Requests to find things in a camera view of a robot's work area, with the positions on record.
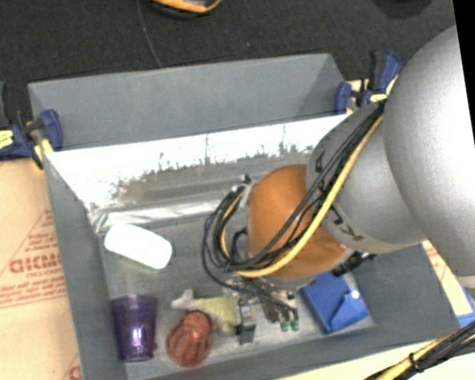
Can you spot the pale yellow-green soft toy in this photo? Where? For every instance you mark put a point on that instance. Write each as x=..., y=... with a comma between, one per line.
x=218, y=310

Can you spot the white oblong bottle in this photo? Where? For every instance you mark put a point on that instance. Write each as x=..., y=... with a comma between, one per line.
x=139, y=246

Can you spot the brown cardboard board, red print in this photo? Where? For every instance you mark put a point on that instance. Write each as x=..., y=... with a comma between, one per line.
x=28, y=334

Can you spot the blue box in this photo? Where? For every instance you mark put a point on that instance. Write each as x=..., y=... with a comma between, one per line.
x=327, y=304

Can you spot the purple plastic cup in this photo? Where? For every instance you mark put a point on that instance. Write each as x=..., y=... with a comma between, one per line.
x=135, y=326

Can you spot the red-brown ridged round toy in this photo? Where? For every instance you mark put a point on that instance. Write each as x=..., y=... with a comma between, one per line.
x=189, y=340

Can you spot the grey metal bin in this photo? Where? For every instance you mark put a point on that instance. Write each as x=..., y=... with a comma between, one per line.
x=188, y=103

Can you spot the black cylinder on white bracket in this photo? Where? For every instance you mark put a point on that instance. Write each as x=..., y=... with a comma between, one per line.
x=355, y=259

